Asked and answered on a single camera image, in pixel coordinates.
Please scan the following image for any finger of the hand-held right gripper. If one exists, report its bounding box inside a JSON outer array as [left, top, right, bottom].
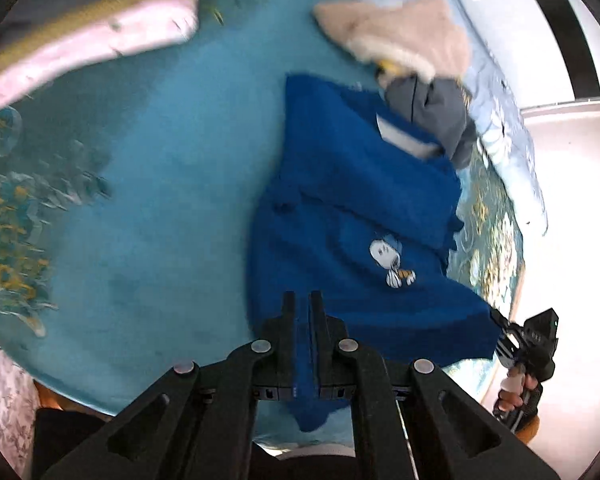
[[489, 306, 523, 366]]

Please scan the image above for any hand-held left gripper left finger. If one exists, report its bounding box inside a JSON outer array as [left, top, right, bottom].
[[40, 290, 301, 480]]

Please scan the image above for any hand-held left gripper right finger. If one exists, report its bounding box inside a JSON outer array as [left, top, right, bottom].
[[307, 290, 561, 480]]

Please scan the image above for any blue sweatshirt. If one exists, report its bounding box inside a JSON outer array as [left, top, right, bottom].
[[247, 74, 503, 433]]

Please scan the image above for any person's right hand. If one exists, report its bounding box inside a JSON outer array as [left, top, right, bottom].
[[496, 364, 540, 411]]

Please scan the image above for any light blue floral duvet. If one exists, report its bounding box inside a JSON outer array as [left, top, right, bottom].
[[305, 0, 551, 236]]

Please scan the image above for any grey hoodie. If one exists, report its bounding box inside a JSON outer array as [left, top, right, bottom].
[[382, 74, 478, 170]]

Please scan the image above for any white glossy wardrobe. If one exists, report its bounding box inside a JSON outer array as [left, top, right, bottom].
[[445, 0, 600, 111]]

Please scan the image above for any beige fluffy garment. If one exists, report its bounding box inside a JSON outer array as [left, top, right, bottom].
[[312, 0, 472, 81]]

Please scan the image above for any pink fleece garment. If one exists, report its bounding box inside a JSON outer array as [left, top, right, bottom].
[[0, 0, 201, 118]]

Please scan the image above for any olive knit sweater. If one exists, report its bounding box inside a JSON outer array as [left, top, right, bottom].
[[0, 0, 196, 86]]

